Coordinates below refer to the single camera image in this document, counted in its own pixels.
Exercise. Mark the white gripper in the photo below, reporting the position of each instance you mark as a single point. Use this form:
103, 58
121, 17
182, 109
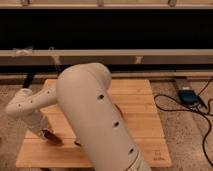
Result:
38, 122

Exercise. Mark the dark red pepper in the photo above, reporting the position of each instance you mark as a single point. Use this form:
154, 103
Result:
54, 139

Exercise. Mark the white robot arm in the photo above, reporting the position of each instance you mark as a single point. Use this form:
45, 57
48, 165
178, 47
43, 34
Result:
81, 92

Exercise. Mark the orange bowl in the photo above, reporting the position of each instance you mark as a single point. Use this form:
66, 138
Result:
119, 110

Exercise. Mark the wooden table board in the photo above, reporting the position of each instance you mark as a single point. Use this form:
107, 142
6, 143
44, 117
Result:
134, 98

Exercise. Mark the blue power adapter box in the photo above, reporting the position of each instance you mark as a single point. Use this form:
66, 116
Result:
188, 97

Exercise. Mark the wooden horizontal rail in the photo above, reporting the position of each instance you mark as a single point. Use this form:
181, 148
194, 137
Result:
123, 57

